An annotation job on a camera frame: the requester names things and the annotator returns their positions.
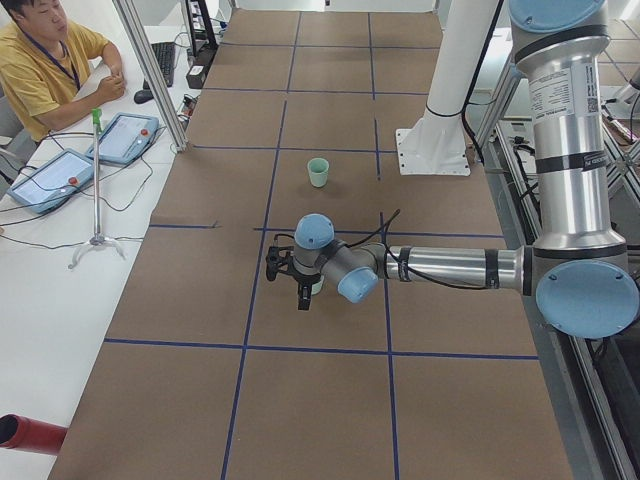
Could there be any far blue teach pendant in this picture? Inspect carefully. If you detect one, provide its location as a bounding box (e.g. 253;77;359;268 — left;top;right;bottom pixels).
98;112;160;166

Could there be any black computer mouse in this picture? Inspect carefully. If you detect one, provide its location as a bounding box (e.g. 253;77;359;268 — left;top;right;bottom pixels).
133;89;154;105

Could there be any white pedestal column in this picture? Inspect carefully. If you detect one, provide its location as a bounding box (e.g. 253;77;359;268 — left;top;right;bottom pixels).
396;1;472;176

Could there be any blue teach pendant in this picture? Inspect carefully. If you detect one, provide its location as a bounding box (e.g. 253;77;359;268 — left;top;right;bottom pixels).
8;149;94;214
98;112;160;166

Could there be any black keyboard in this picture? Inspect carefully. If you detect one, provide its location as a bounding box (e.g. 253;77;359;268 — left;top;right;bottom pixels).
151;42;176;87

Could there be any green cup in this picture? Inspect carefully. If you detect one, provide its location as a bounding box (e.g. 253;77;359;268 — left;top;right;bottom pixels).
307;157;330;188
311;277;324;295

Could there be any green handled reacher tool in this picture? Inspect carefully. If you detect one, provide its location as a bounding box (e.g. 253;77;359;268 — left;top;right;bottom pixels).
68;108;126;270

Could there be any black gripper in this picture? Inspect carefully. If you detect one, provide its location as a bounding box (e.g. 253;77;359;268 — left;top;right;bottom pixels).
294;271;321;311

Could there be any black mini computer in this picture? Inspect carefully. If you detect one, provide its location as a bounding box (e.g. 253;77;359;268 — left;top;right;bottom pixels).
185;65;209;90

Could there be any red cylinder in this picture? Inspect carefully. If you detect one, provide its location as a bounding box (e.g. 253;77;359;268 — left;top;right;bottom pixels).
1;414;68;455

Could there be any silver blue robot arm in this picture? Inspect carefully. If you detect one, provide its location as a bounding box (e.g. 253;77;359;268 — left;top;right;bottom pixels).
287;1;639;339

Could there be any aluminium frame post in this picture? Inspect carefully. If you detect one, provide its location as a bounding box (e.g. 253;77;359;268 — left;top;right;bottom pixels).
112;0;188;152

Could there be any man in yellow shirt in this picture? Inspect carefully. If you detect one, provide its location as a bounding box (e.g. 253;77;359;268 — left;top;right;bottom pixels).
1;1;126;143

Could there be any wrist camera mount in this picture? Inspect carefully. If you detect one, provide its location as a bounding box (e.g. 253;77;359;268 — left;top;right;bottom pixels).
266;245;294;282

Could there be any near blue teach pendant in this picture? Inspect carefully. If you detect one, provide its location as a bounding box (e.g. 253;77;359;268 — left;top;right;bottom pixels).
8;149;94;214

